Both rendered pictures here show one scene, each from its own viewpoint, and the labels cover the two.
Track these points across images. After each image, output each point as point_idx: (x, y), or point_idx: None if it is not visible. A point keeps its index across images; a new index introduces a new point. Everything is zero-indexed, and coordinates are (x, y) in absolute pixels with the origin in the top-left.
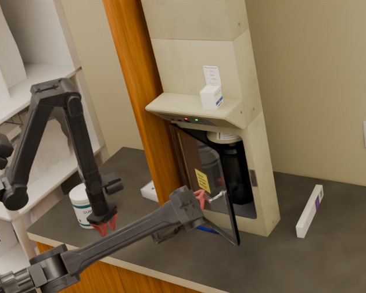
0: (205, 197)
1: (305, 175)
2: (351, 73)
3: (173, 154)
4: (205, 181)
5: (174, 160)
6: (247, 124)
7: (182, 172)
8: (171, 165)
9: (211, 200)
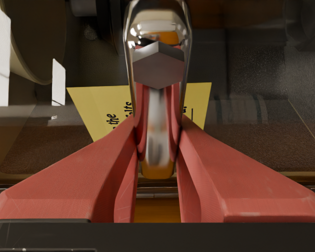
0: (137, 105)
1: None
2: None
3: (138, 200)
4: (130, 100)
5: (158, 200)
6: None
7: (175, 192)
8: (164, 218)
9: (134, 15)
